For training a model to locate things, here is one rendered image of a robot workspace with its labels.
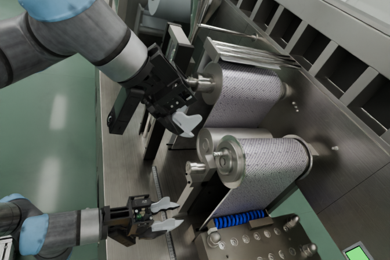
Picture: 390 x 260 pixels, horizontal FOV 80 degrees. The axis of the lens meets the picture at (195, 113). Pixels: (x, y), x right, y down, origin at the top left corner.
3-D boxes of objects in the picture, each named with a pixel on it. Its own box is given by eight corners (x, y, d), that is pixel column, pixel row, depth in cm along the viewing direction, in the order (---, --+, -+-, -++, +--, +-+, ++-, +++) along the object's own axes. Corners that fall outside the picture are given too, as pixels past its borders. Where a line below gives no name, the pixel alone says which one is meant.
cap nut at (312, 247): (300, 246, 78) (309, 241, 75) (307, 244, 80) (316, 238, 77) (307, 257, 75) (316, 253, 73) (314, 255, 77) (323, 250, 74)
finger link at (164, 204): (184, 198, 64) (153, 208, 59) (178, 208, 68) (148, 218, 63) (180, 188, 66) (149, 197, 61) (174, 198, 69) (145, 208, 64)
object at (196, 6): (158, 88, 140) (187, -11, 106) (179, 90, 146) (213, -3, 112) (163, 103, 131) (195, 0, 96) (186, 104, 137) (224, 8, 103)
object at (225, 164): (216, 174, 67) (215, 148, 68) (221, 173, 68) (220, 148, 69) (231, 176, 60) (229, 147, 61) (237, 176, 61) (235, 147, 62)
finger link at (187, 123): (214, 133, 48) (190, 106, 43) (191, 148, 49) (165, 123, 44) (210, 124, 51) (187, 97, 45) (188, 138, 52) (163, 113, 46)
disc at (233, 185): (209, 156, 74) (228, 123, 66) (211, 156, 75) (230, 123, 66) (228, 199, 64) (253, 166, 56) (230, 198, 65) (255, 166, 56)
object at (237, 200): (208, 217, 75) (231, 187, 64) (263, 208, 86) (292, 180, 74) (208, 219, 75) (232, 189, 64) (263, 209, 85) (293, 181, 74)
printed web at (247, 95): (171, 148, 108) (211, 51, 77) (215, 147, 118) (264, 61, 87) (196, 234, 82) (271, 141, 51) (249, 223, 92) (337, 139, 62)
